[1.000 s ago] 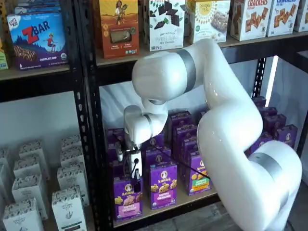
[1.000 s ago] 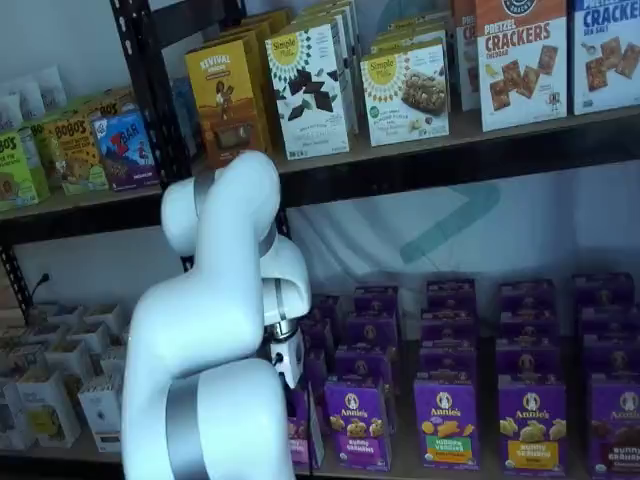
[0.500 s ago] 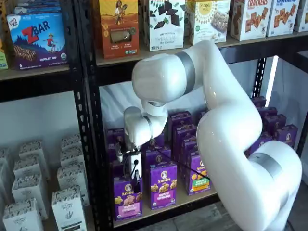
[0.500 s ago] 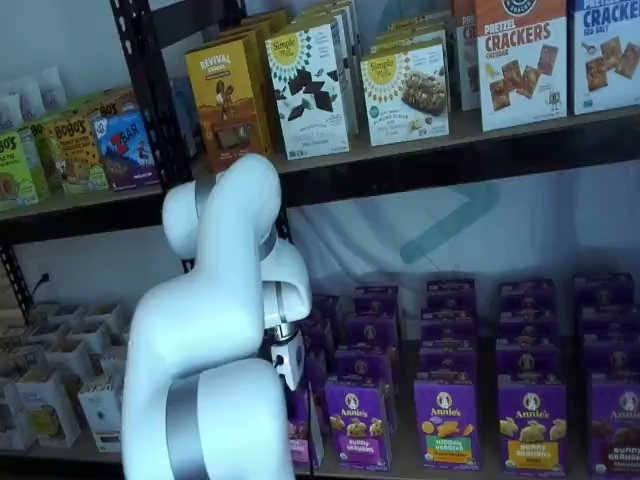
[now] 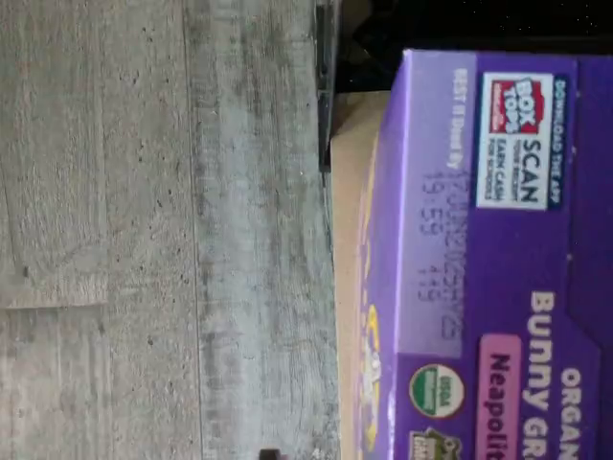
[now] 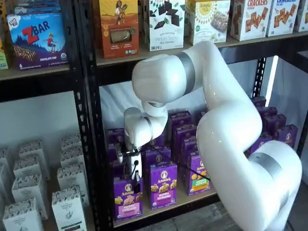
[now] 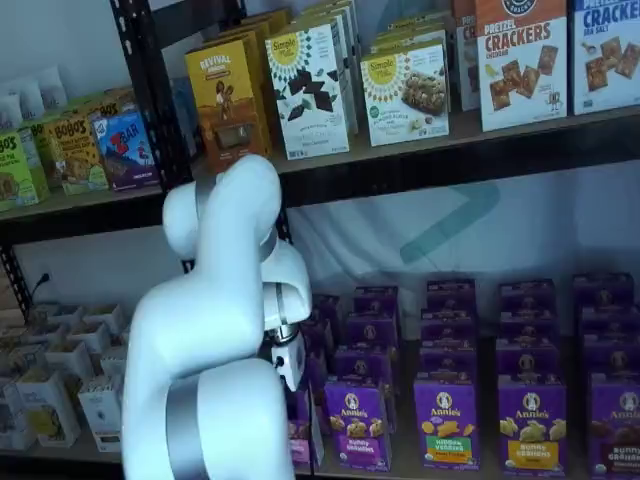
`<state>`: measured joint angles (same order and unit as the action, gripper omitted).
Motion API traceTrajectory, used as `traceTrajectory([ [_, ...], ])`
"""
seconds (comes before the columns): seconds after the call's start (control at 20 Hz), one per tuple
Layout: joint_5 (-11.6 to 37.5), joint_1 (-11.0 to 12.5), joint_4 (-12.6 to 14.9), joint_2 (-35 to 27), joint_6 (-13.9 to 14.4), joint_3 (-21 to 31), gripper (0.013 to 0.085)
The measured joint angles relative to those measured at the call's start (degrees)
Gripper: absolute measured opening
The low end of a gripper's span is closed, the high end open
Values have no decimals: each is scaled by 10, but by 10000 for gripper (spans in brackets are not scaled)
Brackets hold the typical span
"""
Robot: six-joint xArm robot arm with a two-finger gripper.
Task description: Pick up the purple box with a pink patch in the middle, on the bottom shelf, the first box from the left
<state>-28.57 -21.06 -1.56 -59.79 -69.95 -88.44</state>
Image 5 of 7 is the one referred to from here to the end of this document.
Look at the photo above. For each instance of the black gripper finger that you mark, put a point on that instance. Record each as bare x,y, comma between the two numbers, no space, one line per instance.
270,455

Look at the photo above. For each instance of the purple Annie's box pink label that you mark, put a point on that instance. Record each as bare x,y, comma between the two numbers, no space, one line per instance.
479,263

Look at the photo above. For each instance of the brown wooden shelf board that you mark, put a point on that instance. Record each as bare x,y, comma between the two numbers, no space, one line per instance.
349,239

